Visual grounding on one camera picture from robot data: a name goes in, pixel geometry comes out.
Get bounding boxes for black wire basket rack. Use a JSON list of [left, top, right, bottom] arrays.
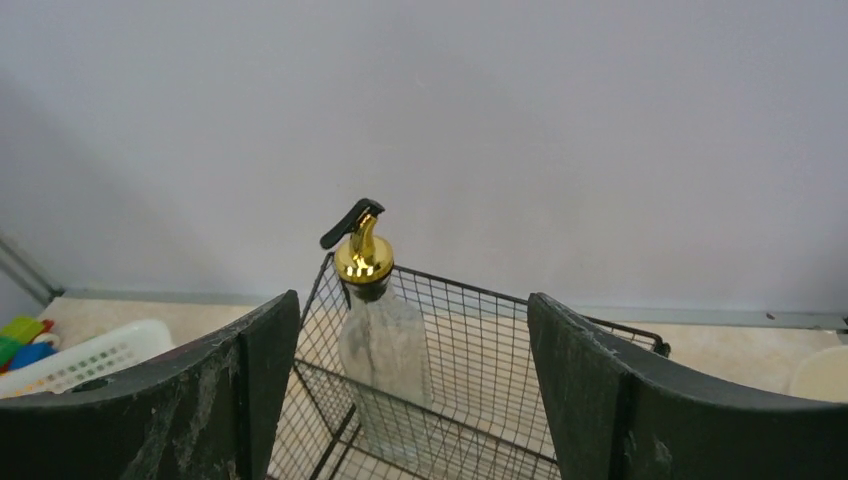
[[266, 251, 672, 480]]

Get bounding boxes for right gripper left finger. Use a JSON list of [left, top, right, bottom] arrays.
[[1, 291, 300, 479]]

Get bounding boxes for glass oil bottle gold spout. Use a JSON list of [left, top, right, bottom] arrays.
[[320, 198, 432, 469]]

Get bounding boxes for white plastic basket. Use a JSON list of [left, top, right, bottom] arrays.
[[1, 319, 175, 399]]

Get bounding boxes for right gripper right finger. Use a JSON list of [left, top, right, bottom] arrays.
[[527, 293, 847, 479]]

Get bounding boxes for colourful toy blocks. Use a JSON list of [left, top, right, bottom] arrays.
[[1, 317, 61, 374]]

